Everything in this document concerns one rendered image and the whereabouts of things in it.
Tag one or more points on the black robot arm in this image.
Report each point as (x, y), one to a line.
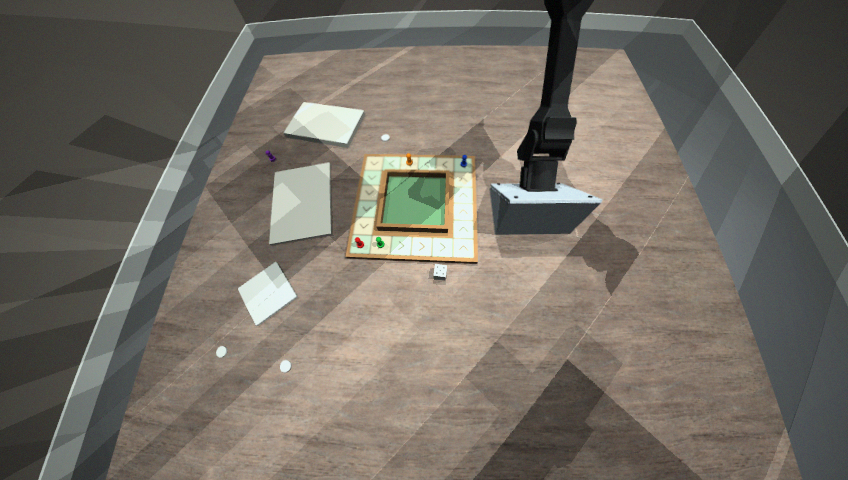
(551, 129)

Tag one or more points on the white die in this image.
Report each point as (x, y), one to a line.
(440, 272)

